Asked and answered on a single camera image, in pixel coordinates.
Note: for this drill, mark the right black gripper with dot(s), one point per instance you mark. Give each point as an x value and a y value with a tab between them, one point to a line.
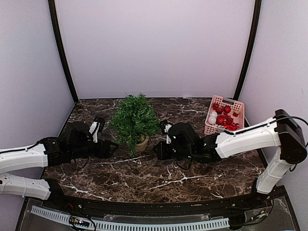
161	154

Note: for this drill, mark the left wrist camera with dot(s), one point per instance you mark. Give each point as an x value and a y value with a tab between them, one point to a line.
96	127

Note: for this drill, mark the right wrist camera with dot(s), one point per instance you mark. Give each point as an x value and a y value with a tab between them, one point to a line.
165	126

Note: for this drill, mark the small green christmas tree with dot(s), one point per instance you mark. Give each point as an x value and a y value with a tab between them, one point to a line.
134	120

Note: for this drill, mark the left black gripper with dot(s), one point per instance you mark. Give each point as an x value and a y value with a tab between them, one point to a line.
103	152

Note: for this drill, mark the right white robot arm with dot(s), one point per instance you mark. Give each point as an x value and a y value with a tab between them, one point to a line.
280	131

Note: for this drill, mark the white ball ornament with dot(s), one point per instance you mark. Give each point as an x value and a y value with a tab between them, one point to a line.
212	117

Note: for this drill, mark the red ball ornament cluster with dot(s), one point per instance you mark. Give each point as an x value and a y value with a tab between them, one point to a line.
228	121

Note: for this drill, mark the black frame pole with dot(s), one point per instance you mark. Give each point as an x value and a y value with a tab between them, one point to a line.
249	49
61	51

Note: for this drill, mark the white perforated cable duct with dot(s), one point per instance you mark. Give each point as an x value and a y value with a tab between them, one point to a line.
94	224

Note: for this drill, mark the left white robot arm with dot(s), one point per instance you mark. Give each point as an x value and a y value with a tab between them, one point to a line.
29	157

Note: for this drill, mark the left black frame pole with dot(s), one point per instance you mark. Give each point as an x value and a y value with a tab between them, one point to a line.
61	51

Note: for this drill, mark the pink plastic basket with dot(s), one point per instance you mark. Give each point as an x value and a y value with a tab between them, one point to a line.
237	105

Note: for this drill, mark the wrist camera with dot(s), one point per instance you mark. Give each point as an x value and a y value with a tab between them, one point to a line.
165	126
96	127

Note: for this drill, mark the right black frame pole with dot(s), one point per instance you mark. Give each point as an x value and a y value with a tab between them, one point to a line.
249	49

